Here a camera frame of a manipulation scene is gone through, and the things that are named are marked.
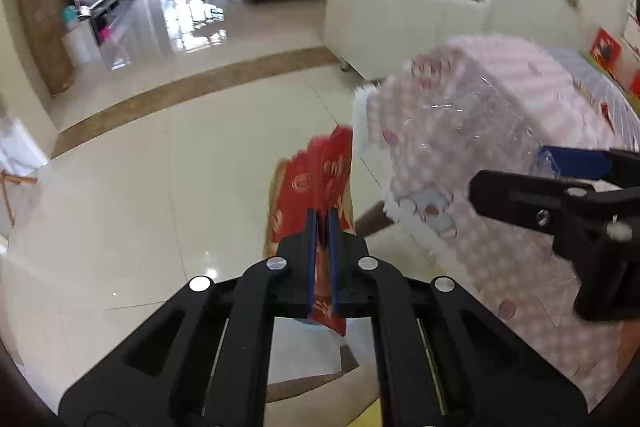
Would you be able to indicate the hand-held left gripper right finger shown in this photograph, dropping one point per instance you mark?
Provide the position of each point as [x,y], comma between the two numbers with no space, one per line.
[334,257]

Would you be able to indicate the grey grid tablecloth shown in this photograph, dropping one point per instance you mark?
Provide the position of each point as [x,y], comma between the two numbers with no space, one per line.
[600,82]

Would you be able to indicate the white sideboard cabinet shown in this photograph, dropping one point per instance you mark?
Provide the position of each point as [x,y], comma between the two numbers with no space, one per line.
[410,22]

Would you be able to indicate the red framed picture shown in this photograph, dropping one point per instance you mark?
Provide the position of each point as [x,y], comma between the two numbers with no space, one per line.
[605,49]

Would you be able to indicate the pink checkered tablecloth table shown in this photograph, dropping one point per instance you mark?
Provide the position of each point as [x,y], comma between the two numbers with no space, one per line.
[475,117]

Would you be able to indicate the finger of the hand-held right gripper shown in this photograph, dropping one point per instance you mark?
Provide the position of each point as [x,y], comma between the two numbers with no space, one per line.
[575,162]
[515,194]

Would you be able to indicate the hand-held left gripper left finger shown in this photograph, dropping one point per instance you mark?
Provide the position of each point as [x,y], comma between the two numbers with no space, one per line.
[311,257]

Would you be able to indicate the wooden stand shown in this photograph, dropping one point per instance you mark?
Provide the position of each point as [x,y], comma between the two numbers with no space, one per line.
[15,187]

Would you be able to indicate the brown cardboard box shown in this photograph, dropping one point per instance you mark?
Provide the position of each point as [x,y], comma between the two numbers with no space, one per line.
[320,399]

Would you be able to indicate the teal container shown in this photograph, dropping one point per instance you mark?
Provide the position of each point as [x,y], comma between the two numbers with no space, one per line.
[71,14]

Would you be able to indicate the black tv stand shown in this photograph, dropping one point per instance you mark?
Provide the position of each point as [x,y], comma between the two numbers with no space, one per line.
[105,19]

